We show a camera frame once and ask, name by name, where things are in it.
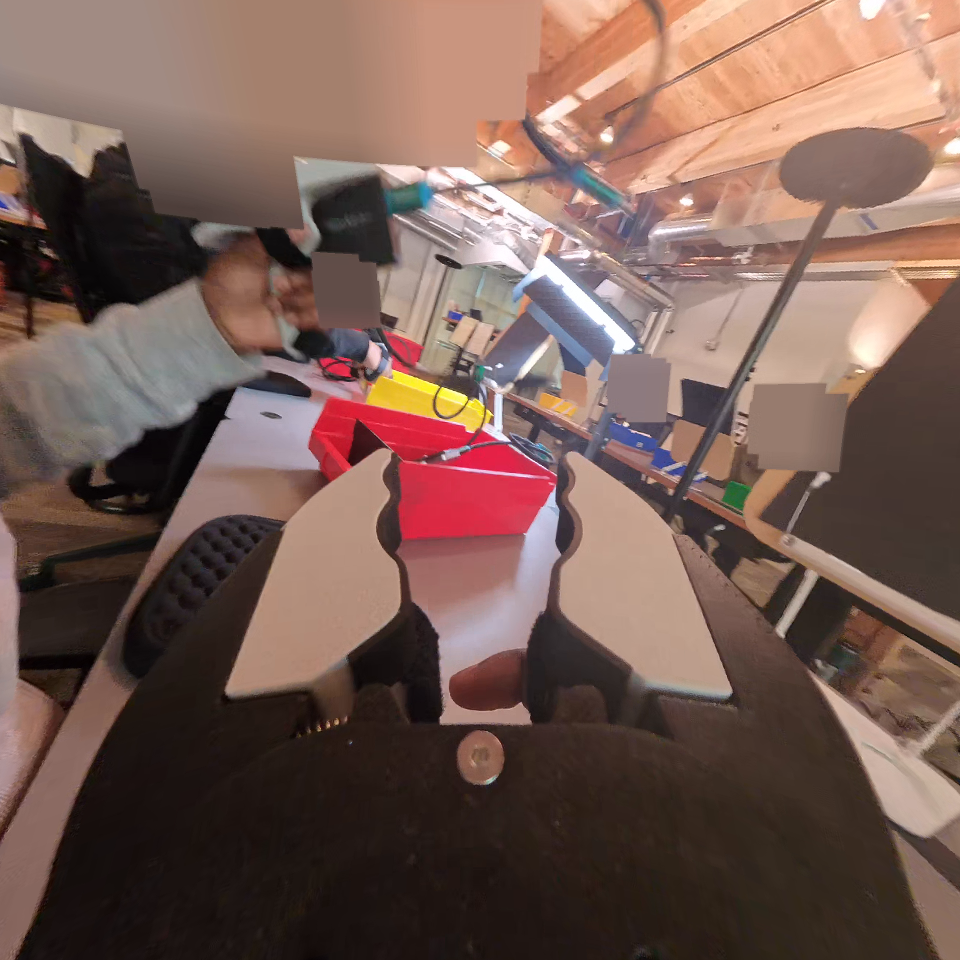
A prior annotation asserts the brown cardboard box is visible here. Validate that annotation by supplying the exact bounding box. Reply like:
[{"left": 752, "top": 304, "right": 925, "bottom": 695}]
[{"left": 669, "top": 418, "right": 741, "bottom": 483}]

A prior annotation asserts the black bin divider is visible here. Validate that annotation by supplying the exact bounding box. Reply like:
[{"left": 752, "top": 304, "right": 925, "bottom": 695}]
[{"left": 348, "top": 420, "right": 399, "bottom": 470}]

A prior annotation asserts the black square hdmi hub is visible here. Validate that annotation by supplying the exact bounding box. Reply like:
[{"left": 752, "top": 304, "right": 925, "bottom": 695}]
[{"left": 309, "top": 174, "right": 399, "bottom": 266}]

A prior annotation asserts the thin dark cable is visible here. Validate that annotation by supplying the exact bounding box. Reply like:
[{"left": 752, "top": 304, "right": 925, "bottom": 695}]
[{"left": 432, "top": 373, "right": 490, "bottom": 435}]

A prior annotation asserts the wooden office desk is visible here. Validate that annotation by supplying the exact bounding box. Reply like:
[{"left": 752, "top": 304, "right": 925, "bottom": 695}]
[{"left": 508, "top": 392, "right": 751, "bottom": 528}]

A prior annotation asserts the person's left forearm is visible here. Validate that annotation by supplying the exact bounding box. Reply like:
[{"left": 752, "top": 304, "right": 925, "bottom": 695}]
[{"left": 0, "top": 281, "right": 265, "bottom": 492}]

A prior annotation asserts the black office chair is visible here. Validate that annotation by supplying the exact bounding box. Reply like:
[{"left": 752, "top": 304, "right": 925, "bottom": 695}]
[{"left": 16, "top": 133, "right": 235, "bottom": 517}]

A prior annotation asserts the black braided hdmi cable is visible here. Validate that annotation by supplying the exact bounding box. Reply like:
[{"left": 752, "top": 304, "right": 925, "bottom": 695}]
[{"left": 382, "top": 0, "right": 670, "bottom": 215}]

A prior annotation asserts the blue plastic bin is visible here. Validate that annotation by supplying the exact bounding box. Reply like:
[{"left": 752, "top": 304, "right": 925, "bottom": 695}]
[{"left": 606, "top": 418, "right": 706, "bottom": 481}]

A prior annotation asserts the overhead desk lamp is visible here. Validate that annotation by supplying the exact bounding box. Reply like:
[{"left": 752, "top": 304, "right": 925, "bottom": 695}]
[{"left": 512, "top": 251, "right": 644, "bottom": 363}]

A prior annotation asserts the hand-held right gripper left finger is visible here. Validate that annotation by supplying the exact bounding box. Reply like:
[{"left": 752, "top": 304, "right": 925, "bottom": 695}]
[{"left": 225, "top": 448, "right": 414, "bottom": 700}]

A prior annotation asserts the black panel with wooden edge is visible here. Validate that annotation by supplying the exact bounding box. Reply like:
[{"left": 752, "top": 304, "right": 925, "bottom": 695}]
[
  {"left": 486, "top": 311, "right": 561, "bottom": 393},
  {"left": 742, "top": 277, "right": 960, "bottom": 642}
]

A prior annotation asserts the silver air duct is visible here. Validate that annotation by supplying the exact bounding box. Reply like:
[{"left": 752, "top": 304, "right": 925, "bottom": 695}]
[{"left": 645, "top": 183, "right": 960, "bottom": 264}]

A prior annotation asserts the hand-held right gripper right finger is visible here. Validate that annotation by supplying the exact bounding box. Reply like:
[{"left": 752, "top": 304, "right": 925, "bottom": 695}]
[{"left": 547, "top": 451, "right": 734, "bottom": 700}]

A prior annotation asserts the black foam wrist pad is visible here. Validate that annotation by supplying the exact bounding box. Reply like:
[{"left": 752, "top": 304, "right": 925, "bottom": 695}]
[{"left": 122, "top": 514, "right": 286, "bottom": 680}]

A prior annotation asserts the black round-top light stand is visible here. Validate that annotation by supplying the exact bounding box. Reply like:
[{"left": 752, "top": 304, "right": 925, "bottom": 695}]
[
  {"left": 663, "top": 127, "right": 936, "bottom": 524},
  {"left": 422, "top": 253, "right": 464, "bottom": 370}
]

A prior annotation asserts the yellow plastic bin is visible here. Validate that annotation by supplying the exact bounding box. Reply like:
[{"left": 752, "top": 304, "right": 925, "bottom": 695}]
[{"left": 365, "top": 372, "right": 495, "bottom": 430}]

